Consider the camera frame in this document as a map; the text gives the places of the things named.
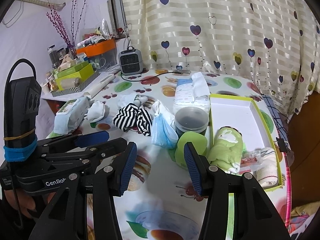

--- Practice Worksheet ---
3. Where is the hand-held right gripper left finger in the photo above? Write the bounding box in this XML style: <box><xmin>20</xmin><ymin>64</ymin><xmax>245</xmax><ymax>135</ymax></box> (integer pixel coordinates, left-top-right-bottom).
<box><xmin>29</xmin><ymin>142</ymin><xmax>138</xmax><ymax>240</ymax></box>

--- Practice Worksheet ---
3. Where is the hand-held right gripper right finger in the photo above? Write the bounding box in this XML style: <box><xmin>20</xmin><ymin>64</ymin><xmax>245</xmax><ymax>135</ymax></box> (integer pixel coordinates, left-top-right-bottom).
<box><xmin>183</xmin><ymin>142</ymin><xmax>292</xmax><ymax>240</ymax></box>

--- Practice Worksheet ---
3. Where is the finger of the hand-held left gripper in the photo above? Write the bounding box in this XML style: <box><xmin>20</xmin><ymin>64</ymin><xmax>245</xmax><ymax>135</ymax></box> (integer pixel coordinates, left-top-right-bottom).
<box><xmin>45</xmin><ymin>137</ymin><xmax>128</xmax><ymax>173</ymax></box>
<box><xmin>37</xmin><ymin>130</ymin><xmax>110</xmax><ymax>153</ymax></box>

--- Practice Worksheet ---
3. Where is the white sock bundle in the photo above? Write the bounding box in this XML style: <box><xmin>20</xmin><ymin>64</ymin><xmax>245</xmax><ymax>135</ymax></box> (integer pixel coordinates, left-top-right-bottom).
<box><xmin>86</xmin><ymin>101</ymin><xmax>108</xmax><ymax>123</ymax></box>

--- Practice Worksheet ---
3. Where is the green rabbit print towel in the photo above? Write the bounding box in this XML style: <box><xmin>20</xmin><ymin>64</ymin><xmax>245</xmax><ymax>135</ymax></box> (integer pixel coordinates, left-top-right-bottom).
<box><xmin>207</xmin><ymin>127</ymin><xmax>244</xmax><ymax>173</ymax></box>

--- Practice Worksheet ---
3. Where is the black white striped cloth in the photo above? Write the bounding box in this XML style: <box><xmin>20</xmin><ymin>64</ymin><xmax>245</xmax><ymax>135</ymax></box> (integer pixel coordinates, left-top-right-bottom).
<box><xmin>113</xmin><ymin>102</ymin><xmax>153</xmax><ymax>137</ymax></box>

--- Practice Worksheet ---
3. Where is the blue face mask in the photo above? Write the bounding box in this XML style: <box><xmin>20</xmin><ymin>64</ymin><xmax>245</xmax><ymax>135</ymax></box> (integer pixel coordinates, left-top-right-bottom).
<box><xmin>151</xmin><ymin>115</ymin><xmax>179</xmax><ymax>150</ymax></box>

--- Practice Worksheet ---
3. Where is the white ribbed sock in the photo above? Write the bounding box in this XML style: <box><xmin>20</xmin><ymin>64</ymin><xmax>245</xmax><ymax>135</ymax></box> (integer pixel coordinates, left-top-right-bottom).
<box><xmin>117</xmin><ymin>93</ymin><xmax>148</xmax><ymax>110</ymax></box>

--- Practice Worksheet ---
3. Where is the clear plastic bag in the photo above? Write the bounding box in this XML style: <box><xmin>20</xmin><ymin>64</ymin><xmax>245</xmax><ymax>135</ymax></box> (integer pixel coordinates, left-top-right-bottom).
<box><xmin>240</xmin><ymin>148</ymin><xmax>263</xmax><ymax>167</ymax></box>

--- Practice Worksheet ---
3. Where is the white face mask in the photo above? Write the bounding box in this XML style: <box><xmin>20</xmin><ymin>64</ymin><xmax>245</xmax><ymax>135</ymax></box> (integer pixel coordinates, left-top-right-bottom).
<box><xmin>151</xmin><ymin>100</ymin><xmax>175</xmax><ymax>130</ymax></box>

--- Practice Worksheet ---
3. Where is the white box with green edge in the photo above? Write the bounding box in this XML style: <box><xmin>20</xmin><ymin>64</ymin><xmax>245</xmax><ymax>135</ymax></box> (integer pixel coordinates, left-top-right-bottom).
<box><xmin>209</xmin><ymin>94</ymin><xmax>286</xmax><ymax>193</ymax></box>

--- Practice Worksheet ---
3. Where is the white towel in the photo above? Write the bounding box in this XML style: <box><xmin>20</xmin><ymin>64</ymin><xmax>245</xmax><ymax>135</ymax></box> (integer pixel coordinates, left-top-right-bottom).
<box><xmin>250</xmin><ymin>147</ymin><xmax>279</xmax><ymax>187</ymax></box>

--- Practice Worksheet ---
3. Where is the person's left hand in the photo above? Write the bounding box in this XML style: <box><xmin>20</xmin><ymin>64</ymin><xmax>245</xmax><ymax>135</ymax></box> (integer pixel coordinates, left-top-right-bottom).
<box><xmin>4</xmin><ymin>191</ymin><xmax>56</xmax><ymax>220</ymax></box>

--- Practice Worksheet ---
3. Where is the light green jar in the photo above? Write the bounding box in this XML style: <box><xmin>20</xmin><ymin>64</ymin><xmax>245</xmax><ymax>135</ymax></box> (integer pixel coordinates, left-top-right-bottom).
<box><xmin>174</xmin><ymin>131</ymin><xmax>208</xmax><ymax>168</ymax></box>

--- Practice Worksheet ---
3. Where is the wet wipes pack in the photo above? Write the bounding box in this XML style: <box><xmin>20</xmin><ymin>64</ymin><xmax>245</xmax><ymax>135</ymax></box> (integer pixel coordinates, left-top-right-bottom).
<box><xmin>54</xmin><ymin>97</ymin><xmax>90</xmax><ymax>134</ymax></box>

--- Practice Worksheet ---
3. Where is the dark green jar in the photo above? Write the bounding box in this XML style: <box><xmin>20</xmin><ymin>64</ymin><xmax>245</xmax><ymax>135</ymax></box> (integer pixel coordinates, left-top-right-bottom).
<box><xmin>174</xmin><ymin>107</ymin><xmax>210</xmax><ymax>137</ymax></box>

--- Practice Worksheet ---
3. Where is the green gift boxes stack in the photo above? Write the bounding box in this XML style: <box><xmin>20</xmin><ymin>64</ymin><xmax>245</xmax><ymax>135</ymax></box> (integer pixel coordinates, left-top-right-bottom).
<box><xmin>51</xmin><ymin>70</ymin><xmax>100</xmax><ymax>97</ymax></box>

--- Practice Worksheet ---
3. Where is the white rolling pin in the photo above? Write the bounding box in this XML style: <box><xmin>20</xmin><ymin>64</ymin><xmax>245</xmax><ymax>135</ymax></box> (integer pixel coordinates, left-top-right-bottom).
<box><xmin>84</xmin><ymin>74</ymin><xmax>116</xmax><ymax>99</ymax></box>

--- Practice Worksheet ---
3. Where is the glass jar black lid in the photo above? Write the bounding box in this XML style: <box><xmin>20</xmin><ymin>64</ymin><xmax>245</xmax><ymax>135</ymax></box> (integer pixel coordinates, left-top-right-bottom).
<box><xmin>47</xmin><ymin>45</ymin><xmax>58</xmax><ymax>65</ymax></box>

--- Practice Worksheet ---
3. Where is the green cardboard box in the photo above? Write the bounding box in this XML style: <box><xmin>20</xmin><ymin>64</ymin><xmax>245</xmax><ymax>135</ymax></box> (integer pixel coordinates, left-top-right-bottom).
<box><xmin>54</xmin><ymin>62</ymin><xmax>95</xmax><ymax>90</ymax></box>

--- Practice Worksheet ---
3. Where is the purple dried branches vase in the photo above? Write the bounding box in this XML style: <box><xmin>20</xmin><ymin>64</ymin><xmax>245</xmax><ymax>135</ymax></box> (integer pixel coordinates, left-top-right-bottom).
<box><xmin>46</xmin><ymin>0</ymin><xmax>90</xmax><ymax>59</ymax></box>

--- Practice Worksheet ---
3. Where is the blue white tissue pack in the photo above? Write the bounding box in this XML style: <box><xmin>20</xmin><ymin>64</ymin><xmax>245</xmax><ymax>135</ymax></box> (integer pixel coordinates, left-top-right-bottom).
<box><xmin>174</xmin><ymin>72</ymin><xmax>211</xmax><ymax>114</ymax></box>

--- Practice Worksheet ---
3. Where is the grey space heater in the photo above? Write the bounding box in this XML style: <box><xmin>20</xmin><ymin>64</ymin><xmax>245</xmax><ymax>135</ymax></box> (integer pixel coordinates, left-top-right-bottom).
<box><xmin>118</xmin><ymin>46</ymin><xmax>144</xmax><ymax>75</ymax></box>

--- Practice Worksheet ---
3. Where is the clear bin with orange lid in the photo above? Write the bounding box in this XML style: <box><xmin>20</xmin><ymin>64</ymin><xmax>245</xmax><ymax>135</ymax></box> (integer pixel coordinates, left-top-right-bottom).
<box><xmin>76</xmin><ymin>39</ymin><xmax>118</xmax><ymax>69</ymax></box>

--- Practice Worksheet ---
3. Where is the pile of small packets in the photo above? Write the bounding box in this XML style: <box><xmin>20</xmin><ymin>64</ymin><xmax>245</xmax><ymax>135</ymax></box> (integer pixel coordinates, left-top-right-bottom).
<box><xmin>77</xmin><ymin>19</ymin><xmax>117</xmax><ymax>47</ymax></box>

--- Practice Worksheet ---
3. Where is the colourful printed bedding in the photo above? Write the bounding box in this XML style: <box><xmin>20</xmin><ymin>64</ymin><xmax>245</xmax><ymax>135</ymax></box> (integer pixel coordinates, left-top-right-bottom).
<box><xmin>287</xmin><ymin>200</ymin><xmax>320</xmax><ymax>235</ymax></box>

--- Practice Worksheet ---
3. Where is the heart print striped curtain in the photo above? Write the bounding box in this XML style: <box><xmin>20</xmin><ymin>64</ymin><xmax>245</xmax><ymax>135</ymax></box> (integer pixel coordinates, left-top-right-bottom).
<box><xmin>120</xmin><ymin>0</ymin><xmax>320</xmax><ymax>115</ymax></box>

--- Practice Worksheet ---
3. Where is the black cable with connector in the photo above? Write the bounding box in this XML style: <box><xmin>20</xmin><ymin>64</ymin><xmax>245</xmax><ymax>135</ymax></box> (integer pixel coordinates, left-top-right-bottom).
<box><xmin>260</xmin><ymin>94</ymin><xmax>290</xmax><ymax>153</ymax></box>

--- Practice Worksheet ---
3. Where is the black heater cable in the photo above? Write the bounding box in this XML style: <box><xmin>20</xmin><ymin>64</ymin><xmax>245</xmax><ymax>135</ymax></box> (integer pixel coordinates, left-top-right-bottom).
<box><xmin>121</xmin><ymin>70</ymin><xmax>190</xmax><ymax>82</ymax></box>

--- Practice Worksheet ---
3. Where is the beige wrapped wall pipe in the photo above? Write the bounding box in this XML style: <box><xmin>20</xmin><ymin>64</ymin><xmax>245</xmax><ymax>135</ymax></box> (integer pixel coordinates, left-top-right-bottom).
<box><xmin>21</xmin><ymin>0</ymin><xmax>66</xmax><ymax>9</ymax></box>

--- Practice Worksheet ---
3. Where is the window frame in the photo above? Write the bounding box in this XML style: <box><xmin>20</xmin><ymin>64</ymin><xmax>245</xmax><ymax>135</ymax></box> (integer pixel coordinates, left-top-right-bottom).
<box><xmin>106</xmin><ymin>0</ymin><xmax>128</xmax><ymax>34</ymax></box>

